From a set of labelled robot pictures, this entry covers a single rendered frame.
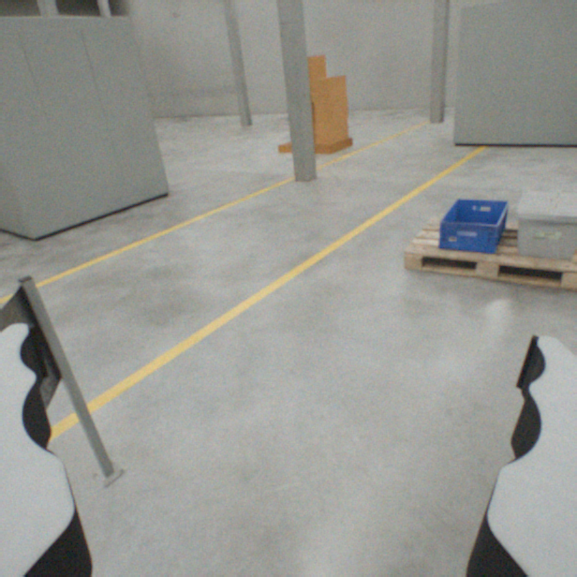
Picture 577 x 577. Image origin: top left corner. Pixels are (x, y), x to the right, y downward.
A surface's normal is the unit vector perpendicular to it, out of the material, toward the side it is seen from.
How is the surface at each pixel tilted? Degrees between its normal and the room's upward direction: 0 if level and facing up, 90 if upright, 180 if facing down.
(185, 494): 0
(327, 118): 90
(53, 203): 90
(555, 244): 95
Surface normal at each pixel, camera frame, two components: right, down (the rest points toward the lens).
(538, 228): -0.50, 0.52
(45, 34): 0.79, 0.21
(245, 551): -0.11, -0.88
